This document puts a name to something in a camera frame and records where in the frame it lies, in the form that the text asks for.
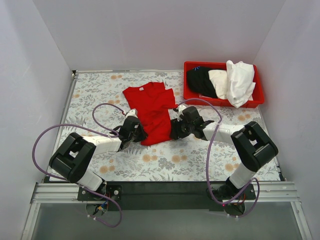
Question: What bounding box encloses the black t shirt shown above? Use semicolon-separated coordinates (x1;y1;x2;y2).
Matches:
186;66;218;99

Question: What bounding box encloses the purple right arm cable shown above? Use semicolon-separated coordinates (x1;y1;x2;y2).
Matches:
174;97;261;218

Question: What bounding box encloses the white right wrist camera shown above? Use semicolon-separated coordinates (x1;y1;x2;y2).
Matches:
173;104;187;119

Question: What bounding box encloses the floral patterned table mat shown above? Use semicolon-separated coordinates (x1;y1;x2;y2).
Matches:
49;71;281;183

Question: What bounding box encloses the cream t shirt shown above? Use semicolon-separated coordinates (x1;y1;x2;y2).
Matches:
208;69;229;100

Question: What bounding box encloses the red plastic bin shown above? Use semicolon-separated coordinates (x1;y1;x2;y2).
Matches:
183;61;265;108

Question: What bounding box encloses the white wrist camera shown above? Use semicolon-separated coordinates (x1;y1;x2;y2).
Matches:
124;108;138;118
173;104;187;119

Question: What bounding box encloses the red t shirt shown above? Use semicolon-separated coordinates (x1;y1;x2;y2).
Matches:
123;82;177;146

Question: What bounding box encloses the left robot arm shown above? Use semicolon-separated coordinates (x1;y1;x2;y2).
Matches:
49;116;148;200

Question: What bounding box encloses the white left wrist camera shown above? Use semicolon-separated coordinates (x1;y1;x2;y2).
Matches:
124;108;138;118

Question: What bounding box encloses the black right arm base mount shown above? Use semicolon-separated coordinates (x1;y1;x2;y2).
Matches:
210;184;256;201

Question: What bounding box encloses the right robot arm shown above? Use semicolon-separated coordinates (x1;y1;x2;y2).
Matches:
170;105;279;200

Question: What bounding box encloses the white t shirt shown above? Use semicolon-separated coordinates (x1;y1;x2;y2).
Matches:
226;60;256;108

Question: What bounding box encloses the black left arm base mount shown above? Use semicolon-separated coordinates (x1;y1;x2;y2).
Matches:
77;183;122;201

